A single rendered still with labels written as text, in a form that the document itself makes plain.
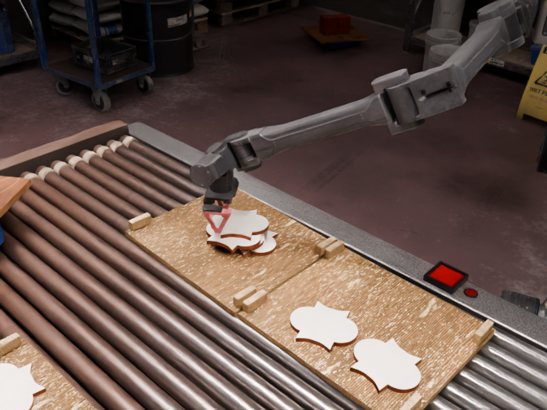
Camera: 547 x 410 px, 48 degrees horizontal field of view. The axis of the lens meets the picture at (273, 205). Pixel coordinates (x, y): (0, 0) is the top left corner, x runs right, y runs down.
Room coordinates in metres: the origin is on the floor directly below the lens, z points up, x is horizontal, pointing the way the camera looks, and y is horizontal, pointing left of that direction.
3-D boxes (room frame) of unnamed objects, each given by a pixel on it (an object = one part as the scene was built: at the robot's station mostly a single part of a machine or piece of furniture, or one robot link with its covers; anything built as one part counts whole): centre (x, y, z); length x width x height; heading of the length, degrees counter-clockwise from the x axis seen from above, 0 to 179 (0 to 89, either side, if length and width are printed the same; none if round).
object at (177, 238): (1.24, 0.10, 0.93); 0.41 x 0.35 x 0.02; 46
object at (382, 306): (0.96, -0.20, 0.93); 0.41 x 0.35 x 0.02; 47
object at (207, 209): (1.22, 0.13, 1.02); 0.07 x 0.07 x 0.09; 86
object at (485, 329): (0.92, -0.43, 0.95); 0.06 x 0.02 x 0.03; 137
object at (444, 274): (1.13, -0.41, 0.92); 0.06 x 0.06 x 0.01; 49
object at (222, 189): (1.25, 0.13, 1.10); 0.10 x 0.07 x 0.07; 176
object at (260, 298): (1.00, 0.03, 0.95); 0.06 x 0.02 x 0.03; 137
